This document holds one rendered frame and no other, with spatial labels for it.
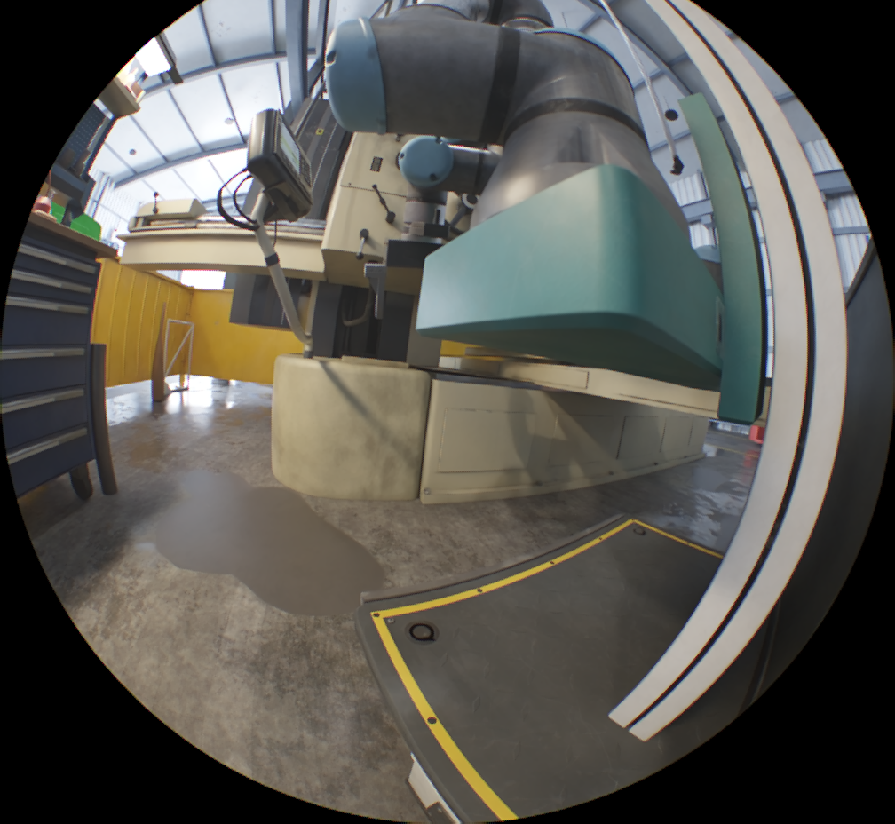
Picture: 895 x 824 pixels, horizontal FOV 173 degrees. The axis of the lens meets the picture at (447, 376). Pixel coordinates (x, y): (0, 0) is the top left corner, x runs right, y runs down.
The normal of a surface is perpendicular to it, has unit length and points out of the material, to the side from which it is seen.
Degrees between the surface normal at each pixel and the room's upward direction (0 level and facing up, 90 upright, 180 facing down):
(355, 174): 90
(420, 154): 114
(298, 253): 90
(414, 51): 125
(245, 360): 90
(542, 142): 72
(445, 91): 155
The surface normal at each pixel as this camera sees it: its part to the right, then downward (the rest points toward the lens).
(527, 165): -0.62, -0.34
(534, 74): -0.03, 0.65
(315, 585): 0.12, -0.99
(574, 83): -0.34, 0.00
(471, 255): -0.88, -0.08
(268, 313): 0.33, 0.08
